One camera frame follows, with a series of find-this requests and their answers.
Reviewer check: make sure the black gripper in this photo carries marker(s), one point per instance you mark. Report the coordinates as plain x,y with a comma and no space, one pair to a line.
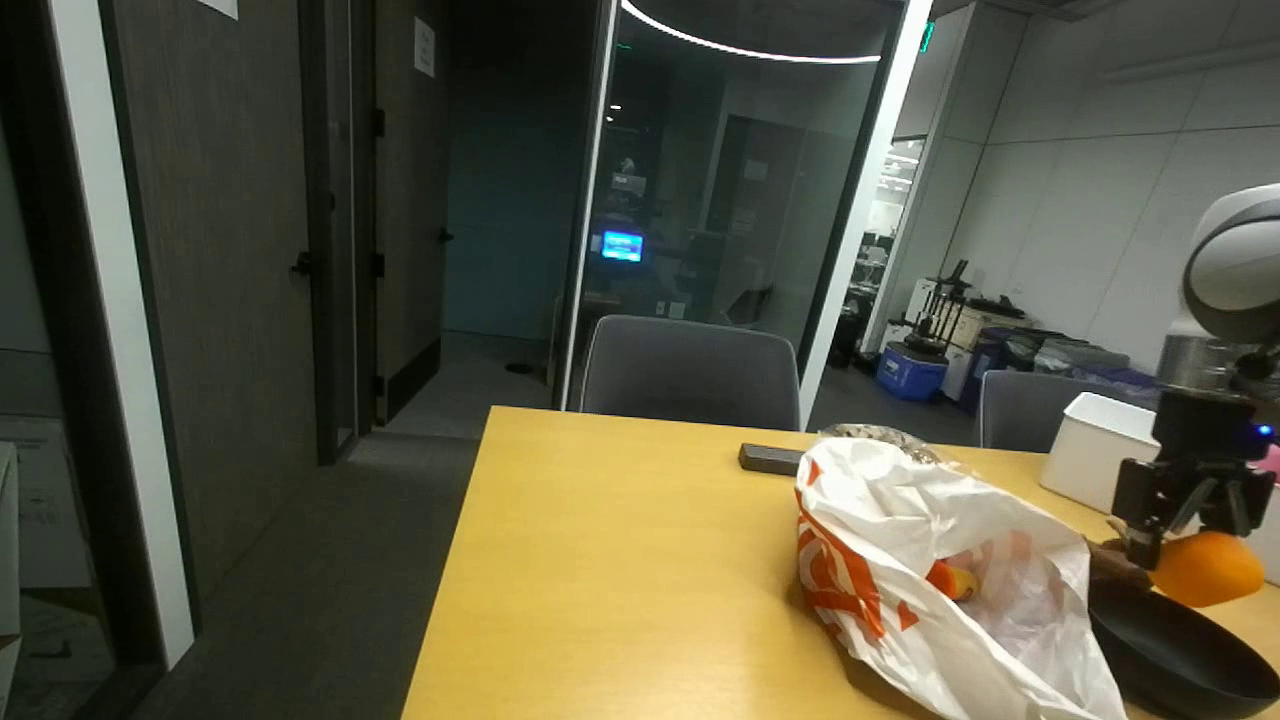
1204,466

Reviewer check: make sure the white orange plastic bag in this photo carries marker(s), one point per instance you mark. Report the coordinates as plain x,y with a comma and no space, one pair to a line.
956,594

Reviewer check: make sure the orange fruit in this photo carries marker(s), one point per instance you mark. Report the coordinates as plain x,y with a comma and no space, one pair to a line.
1209,571

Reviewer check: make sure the black bowl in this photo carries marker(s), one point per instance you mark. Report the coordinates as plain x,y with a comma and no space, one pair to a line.
1170,659

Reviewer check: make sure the white rectangular box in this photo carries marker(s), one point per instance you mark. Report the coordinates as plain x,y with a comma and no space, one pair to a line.
1094,436

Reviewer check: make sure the blue bin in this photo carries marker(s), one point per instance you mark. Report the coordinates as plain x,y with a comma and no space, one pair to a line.
908,374

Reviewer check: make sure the clear bag of nuts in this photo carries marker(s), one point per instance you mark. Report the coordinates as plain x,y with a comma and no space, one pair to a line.
905,443

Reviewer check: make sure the grey office chair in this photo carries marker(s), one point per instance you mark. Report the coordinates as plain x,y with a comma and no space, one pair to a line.
686,369

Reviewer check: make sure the blue screen monitor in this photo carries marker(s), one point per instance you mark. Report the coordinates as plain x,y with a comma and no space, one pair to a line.
622,247

